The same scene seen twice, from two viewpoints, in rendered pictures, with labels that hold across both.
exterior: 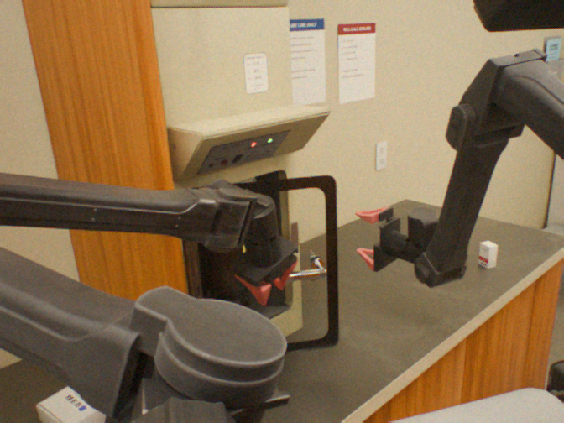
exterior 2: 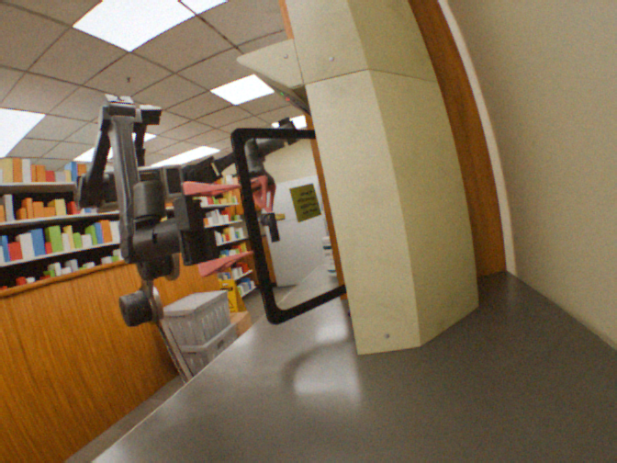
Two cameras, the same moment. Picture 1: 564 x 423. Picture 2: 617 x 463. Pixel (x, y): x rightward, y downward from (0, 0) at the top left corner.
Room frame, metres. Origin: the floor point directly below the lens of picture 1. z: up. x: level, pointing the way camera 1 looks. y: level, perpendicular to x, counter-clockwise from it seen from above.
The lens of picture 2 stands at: (1.56, -0.35, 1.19)
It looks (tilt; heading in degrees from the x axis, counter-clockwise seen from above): 3 degrees down; 147
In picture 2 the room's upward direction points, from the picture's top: 11 degrees counter-clockwise
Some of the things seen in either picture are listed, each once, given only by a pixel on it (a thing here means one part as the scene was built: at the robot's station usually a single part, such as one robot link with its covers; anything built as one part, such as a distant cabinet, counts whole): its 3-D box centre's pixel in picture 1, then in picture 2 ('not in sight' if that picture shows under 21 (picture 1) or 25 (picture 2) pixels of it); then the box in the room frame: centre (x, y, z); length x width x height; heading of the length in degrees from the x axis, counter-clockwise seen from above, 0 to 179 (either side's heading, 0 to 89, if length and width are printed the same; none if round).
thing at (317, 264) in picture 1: (304, 271); not in sight; (0.93, -0.03, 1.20); 0.10 x 0.05 x 0.03; 100
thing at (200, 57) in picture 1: (209, 190); (390, 133); (1.13, 0.18, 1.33); 0.32 x 0.25 x 0.77; 132
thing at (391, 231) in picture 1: (398, 244); (180, 233); (1.03, -0.24, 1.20); 0.07 x 0.07 x 0.10; 42
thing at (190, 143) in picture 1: (255, 142); (294, 94); (0.99, 0.06, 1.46); 0.32 x 0.12 x 0.10; 132
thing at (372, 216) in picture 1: (373, 222); (213, 202); (1.09, -0.19, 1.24); 0.09 x 0.07 x 0.07; 42
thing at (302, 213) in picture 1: (267, 274); (305, 216); (0.95, 0.05, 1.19); 0.30 x 0.01 x 0.40; 100
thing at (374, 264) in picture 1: (373, 249); (221, 248); (1.09, -0.20, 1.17); 0.09 x 0.07 x 0.07; 42
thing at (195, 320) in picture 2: not in sight; (198, 317); (-1.32, 0.21, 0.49); 0.60 x 0.42 x 0.33; 132
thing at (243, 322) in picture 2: not in sight; (233, 330); (-1.76, 0.64, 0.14); 0.41 x 0.32 x 0.28; 138
